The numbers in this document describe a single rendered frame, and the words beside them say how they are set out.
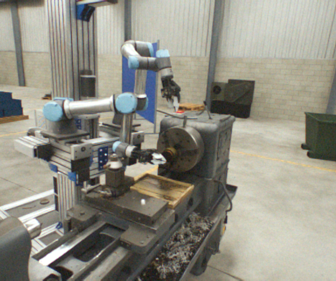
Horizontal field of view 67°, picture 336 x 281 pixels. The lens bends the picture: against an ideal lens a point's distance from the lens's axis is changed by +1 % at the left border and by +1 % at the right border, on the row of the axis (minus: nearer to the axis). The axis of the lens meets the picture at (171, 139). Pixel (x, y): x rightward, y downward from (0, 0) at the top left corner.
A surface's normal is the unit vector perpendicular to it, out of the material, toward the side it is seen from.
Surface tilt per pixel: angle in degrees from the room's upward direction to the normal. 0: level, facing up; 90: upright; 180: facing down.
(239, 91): 90
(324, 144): 102
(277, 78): 90
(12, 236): 51
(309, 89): 90
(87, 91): 90
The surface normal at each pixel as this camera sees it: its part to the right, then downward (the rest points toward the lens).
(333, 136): -0.30, 0.43
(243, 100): -0.48, 0.19
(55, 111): -0.07, 0.27
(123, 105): 0.19, 0.24
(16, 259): 0.87, 0.30
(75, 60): 0.80, 0.20
